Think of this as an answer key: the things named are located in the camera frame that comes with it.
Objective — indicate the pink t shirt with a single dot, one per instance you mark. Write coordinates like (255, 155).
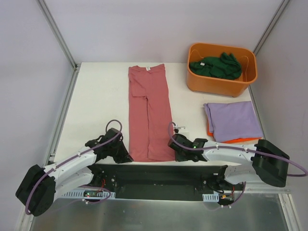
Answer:
(149, 114)

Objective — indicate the white cable duct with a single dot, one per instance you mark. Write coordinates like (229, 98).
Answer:
(216, 197)
(90, 194)

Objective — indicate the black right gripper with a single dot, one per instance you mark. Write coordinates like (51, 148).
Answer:
(179, 151)

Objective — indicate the orange plastic bin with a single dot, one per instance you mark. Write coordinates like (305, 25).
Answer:
(225, 87)

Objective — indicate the right white cable duct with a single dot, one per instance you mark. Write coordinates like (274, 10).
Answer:
(216, 197)

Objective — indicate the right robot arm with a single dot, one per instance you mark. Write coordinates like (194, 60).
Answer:
(262, 161)

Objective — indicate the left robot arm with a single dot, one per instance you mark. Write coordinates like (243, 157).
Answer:
(41, 186)

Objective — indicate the left white cable duct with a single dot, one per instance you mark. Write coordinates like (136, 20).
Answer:
(90, 194)

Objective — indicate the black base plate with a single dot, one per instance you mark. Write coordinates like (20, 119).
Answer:
(148, 182)

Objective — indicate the aluminium frame post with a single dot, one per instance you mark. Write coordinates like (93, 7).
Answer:
(273, 22)
(57, 33)

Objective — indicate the left aluminium frame post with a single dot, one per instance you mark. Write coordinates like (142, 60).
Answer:
(57, 33)

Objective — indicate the folded orange t shirt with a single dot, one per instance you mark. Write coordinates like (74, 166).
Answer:
(238, 140)

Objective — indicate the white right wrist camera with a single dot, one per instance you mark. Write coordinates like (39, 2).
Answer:
(181, 130)

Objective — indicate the folded purple t shirt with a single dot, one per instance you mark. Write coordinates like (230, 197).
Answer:
(230, 121)

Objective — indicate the green t shirt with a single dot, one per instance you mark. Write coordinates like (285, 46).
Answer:
(224, 67)

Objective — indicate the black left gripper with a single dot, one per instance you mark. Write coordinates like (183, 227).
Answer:
(119, 151)

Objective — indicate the right aluminium frame post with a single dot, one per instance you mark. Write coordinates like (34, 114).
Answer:
(273, 22)

